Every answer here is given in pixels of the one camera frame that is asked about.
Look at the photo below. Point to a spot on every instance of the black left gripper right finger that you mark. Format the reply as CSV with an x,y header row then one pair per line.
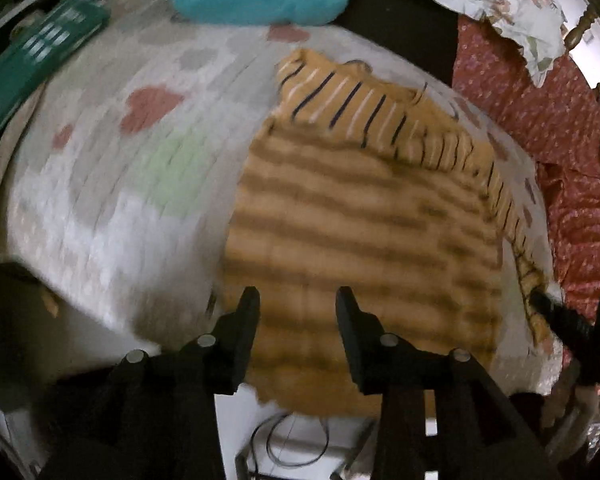
x,y
378,361

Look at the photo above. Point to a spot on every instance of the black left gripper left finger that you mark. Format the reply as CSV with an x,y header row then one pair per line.
x,y
217,362

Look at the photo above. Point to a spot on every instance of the green tissue pack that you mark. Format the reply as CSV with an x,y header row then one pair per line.
x,y
43,48

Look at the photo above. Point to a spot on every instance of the white quilted heart blanket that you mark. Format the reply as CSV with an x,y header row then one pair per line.
x,y
118,177

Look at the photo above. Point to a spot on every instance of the red dotted bedsheet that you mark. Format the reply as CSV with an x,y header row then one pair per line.
x,y
558,125

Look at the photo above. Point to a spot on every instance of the yellow striped knit sweater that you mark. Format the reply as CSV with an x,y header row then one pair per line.
x,y
408,196

